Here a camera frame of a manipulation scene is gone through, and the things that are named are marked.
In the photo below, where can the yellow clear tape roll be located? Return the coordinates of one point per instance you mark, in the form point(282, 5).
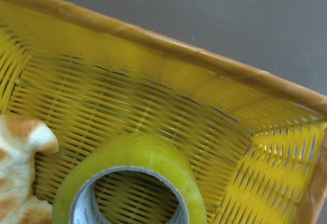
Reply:
point(75, 201)

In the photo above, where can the yellow plastic woven basket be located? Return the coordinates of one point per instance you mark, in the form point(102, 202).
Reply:
point(256, 143)

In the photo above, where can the toy croissant bread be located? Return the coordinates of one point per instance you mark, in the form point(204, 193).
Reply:
point(21, 138)

